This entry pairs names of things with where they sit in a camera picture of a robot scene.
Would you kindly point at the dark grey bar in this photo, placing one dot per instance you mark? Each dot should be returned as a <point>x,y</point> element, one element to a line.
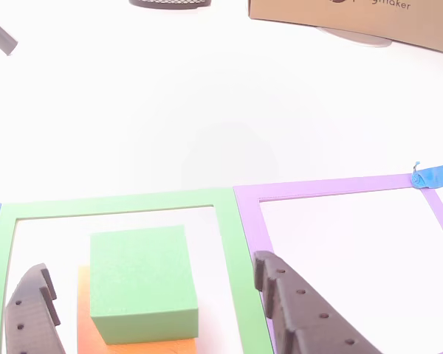
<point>0,35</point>

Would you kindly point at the twisted blue tape strip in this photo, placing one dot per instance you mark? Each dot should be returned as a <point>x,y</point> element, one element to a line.
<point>437,175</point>

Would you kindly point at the purple square frame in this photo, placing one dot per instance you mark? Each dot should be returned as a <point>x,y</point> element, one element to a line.
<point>251,221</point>

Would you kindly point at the green square frame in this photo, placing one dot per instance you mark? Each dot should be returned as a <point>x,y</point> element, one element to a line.
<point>232,258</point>

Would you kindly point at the polymaker cardboard box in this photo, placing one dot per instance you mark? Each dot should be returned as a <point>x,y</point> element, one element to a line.
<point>354,18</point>

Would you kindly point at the green cube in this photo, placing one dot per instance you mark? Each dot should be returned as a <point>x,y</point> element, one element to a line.
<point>140,280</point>

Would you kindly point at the black mesh pen holder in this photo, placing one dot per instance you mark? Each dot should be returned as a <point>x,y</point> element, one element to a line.
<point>170,3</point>

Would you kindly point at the orange cube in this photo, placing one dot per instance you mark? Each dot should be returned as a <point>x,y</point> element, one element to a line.
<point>84,324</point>

